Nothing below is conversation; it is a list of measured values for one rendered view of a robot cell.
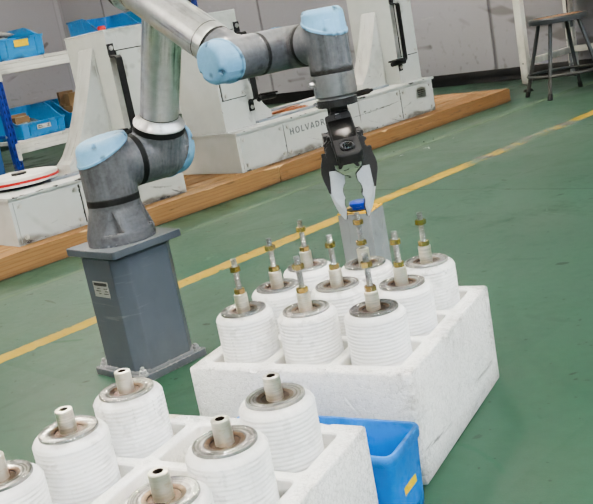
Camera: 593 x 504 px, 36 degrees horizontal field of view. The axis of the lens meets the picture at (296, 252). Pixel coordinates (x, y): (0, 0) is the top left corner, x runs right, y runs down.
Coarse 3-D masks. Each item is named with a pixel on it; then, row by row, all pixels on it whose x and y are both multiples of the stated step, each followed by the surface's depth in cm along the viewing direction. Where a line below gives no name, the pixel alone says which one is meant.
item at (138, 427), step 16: (96, 400) 124; (144, 400) 121; (160, 400) 123; (96, 416) 123; (112, 416) 121; (128, 416) 120; (144, 416) 121; (160, 416) 123; (112, 432) 121; (128, 432) 121; (144, 432) 122; (160, 432) 123; (128, 448) 121; (144, 448) 122
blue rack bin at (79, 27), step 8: (112, 16) 714; (120, 16) 707; (128, 16) 699; (72, 24) 693; (80, 24) 685; (88, 24) 676; (96, 24) 716; (104, 24) 721; (112, 24) 717; (120, 24) 709; (128, 24) 702; (136, 24) 684; (72, 32) 696; (80, 32) 689; (88, 32) 681
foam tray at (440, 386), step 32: (480, 288) 162; (448, 320) 149; (480, 320) 159; (416, 352) 138; (448, 352) 145; (480, 352) 158; (224, 384) 147; (256, 384) 144; (320, 384) 139; (352, 384) 136; (384, 384) 133; (416, 384) 133; (448, 384) 144; (480, 384) 158; (352, 416) 138; (384, 416) 135; (416, 416) 132; (448, 416) 144; (448, 448) 143
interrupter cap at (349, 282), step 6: (348, 276) 157; (324, 282) 157; (348, 282) 155; (354, 282) 154; (318, 288) 154; (324, 288) 153; (330, 288) 153; (336, 288) 152; (342, 288) 151; (348, 288) 152
